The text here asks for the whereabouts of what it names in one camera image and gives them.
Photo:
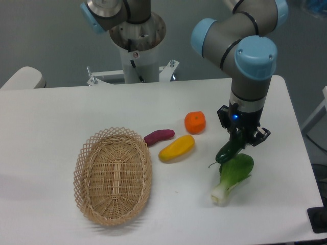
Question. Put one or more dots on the white furniture at right edge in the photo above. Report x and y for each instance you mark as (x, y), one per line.
(315, 116)

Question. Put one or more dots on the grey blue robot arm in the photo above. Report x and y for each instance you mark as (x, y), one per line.
(239, 46)

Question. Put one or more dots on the yellow mango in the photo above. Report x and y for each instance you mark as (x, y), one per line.
(177, 148)

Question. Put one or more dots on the green bok choy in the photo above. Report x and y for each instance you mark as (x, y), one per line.
(232, 173)

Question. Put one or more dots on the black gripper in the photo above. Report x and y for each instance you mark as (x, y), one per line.
(244, 115)

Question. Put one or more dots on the purple sweet potato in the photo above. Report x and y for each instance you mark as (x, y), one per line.
(159, 135)

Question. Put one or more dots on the orange tangerine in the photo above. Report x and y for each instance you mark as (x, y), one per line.
(195, 122)

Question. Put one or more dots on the woven wicker basket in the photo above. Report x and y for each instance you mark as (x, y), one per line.
(113, 176)

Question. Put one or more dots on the dark green cucumber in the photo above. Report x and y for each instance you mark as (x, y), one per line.
(235, 144)

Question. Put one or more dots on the black device at right edge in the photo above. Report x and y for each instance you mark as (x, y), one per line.
(317, 217)

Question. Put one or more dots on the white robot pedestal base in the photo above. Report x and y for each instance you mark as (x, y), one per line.
(138, 45)

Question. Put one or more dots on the white chair at left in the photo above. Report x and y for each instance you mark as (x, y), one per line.
(25, 78)

